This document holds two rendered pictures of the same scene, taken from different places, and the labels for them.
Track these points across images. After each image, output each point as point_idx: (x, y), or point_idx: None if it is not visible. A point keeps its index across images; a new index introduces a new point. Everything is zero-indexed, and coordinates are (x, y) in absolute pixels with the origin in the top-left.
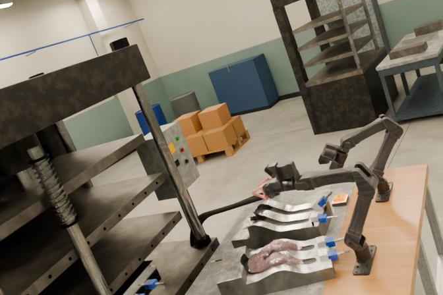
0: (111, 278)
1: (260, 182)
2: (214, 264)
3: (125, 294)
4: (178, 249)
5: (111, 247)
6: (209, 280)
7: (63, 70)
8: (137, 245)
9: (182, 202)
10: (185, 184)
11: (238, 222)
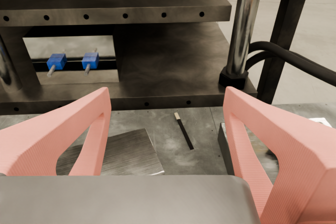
0: (26, 6)
1: (250, 97)
2: (169, 122)
3: (31, 40)
4: (214, 60)
5: None
6: (118, 133)
7: None
8: (119, 0)
9: None
10: None
11: (310, 109)
